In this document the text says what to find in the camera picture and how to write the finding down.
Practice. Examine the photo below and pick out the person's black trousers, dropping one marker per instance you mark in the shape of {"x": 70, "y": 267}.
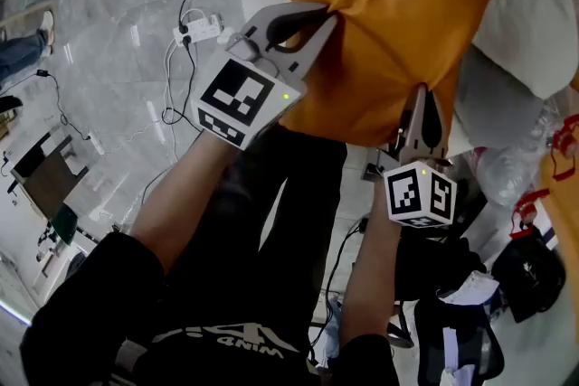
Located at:
{"x": 253, "y": 217}

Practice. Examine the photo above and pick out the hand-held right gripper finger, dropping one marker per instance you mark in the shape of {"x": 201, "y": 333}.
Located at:
{"x": 443, "y": 135}
{"x": 415, "y": 131}

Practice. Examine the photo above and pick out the person's right forearm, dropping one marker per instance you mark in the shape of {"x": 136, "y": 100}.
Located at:
{"x": 371, "y": 275}

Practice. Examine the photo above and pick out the small white power strip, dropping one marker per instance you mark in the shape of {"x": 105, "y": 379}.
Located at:
{"x": 96, "y": 144}

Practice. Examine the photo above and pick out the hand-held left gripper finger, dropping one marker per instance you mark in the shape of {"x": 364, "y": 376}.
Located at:
{"x": 294, "y": 9}
{"x": 312, "y": 52}

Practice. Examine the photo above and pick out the white dotted cloth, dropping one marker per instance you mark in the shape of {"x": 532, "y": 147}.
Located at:
{"x": 475, "y": 289}

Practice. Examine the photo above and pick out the person's left forearm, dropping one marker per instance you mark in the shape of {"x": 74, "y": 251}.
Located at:
{"x": 181, "y": 203}

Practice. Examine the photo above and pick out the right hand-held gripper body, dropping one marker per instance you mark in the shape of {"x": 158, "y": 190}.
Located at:
{"x": 420, "y": 199}

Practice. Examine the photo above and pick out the white round sofa chair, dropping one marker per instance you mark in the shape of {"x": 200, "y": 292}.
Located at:
{"x": 520, "y": 36}

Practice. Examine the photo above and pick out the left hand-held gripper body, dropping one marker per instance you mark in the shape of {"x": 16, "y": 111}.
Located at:
{"x": 235, "y": 95}

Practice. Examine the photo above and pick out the dark wooden table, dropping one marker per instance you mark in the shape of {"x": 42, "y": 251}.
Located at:
{"x": 50, "y": 181}

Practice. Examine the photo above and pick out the black handbag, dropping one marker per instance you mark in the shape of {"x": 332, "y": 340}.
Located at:
{"x": 529, "y": 275}

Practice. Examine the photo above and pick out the person's black printed shirt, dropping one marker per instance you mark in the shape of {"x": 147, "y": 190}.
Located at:
{"x": 90, "y": 307}

